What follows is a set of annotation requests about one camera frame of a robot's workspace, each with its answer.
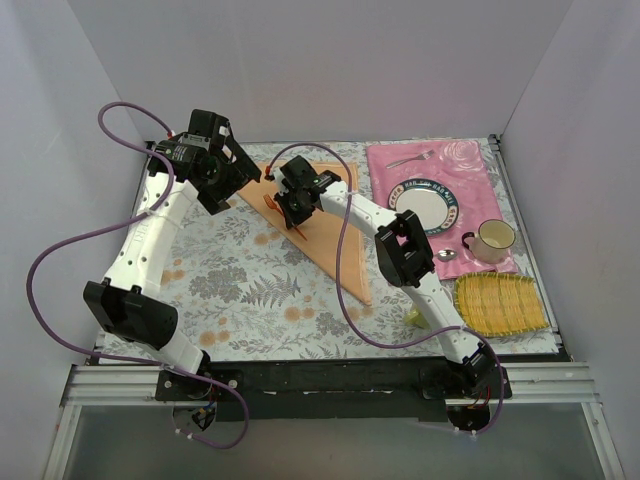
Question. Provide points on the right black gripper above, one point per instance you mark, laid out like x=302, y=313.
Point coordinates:
x=291, y=211

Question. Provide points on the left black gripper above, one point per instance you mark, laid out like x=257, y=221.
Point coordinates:
x=232, y=163

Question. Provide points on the orange red stick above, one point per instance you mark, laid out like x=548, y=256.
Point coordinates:
x=271, y=204

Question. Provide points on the orange satin napkin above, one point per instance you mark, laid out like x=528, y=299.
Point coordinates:
x=322, y=231

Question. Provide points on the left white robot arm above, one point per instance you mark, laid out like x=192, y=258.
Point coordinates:
x=125, y=302

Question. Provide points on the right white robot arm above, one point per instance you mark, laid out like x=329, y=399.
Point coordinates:
x=405, y=260

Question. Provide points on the white plate green rim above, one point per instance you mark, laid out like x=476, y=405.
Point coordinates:
x=433, y=203

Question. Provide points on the silver fork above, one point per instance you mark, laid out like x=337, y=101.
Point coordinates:
x=422, y=156

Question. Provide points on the silver spoon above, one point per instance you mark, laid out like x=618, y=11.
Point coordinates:
x=446, y=255

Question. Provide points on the yellow-green mug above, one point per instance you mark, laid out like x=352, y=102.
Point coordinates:
x=415, y=318

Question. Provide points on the pink floral placemat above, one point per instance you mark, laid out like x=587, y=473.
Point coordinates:
x=458, y=165

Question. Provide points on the cream enamel mug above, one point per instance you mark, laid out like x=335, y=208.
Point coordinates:
x=491, y=242

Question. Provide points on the yellow woven bamboo basket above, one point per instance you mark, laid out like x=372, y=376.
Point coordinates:
x=499, y=304

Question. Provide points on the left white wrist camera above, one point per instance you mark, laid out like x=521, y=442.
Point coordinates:
x=226, y=144

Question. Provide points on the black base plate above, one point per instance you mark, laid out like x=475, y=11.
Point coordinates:
x=415, y=387

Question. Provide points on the aluminium frame rail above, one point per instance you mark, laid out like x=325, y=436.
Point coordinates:
x=333, y=419

